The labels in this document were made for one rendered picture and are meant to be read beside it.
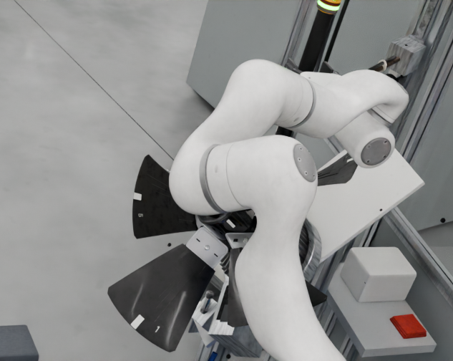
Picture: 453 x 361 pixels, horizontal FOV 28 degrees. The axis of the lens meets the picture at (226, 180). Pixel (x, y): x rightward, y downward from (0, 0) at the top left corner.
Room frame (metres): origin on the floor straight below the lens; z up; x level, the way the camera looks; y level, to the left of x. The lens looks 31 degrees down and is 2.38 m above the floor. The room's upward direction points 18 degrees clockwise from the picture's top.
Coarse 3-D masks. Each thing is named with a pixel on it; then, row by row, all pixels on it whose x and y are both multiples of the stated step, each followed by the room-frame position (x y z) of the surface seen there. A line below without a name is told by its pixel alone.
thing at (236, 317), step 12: (240, 252) 1.69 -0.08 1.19; (228, 288) 1.58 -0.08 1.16; (312, 288) 1.62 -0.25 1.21; (228, 300) 1.55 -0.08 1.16; (312, 300) 1.57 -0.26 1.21; (324, 300) 1.58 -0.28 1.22; (228, 312) 1.52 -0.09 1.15; (240, 312) 1.52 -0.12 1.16; (228, 324) 1.49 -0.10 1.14; (240, 324) 1.49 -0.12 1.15
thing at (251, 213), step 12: (204, 216) 1.79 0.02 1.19; (216, 216) 1.78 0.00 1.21; (228, 216) 1.76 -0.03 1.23; (240, 216) 1.78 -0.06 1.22; (252, 216) 1.81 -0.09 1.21; (216, 228) 1.76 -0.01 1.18; (228, 228) 1.76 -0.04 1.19; (240, 228) 1.78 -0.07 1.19; (252, 228) 1.82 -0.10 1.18; (228, 252) 1.79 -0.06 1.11
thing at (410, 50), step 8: (400, 40) 2.31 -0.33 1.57; (408, 40) 2.33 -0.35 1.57; (416, 40) 2.35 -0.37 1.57; (392, 48) 2.28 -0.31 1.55; (400, 48) 2.27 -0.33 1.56; (408, 48) 2.27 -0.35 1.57; (416, 48) 2.29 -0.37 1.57; (424, 48) 2.32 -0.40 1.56; (400, 56) 2.27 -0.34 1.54; (408, 56) 2.26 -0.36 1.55; (416, 56) 2.28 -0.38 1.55; (392, 64) 2.27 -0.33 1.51; (400, 64) 2.26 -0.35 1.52; (408, 64) 2.25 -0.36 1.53; (416, 64) 2.31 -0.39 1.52; (400, 72) 2.26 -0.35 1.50; (408, 72) 2.27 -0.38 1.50
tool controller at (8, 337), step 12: (24, 324) 1.21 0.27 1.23; (0, 336) 1.15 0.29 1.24; (12, 336) 1.16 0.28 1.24; (24, 336) 1.17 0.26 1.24; (0, 348) 1.12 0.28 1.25; (12, 348) 1.12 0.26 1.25; (24, 348) 1.13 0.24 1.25; (0, 360) 1.09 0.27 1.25; (12, 360) 1.10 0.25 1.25; (24, 360) 1.11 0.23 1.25; (36, 360) 1.12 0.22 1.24
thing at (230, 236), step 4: (228, 236) 1.74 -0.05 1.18; (232, 236) 1.75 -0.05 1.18; (236, 236) 1.75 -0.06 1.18; (240, 236) 1.76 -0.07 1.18; (244, 236) 1.76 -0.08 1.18; (248, 236) 1.77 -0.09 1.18; (228, 240) 1.73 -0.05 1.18; (232, 240) 1.73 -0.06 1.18; (240, 240) 1.75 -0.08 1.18; (232, 244) 1.72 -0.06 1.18; (236, 244) 1.72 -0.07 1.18; (240, 244) 1.73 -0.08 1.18; (244, 244) 1.73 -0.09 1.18; (232, 248) 1.71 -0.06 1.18
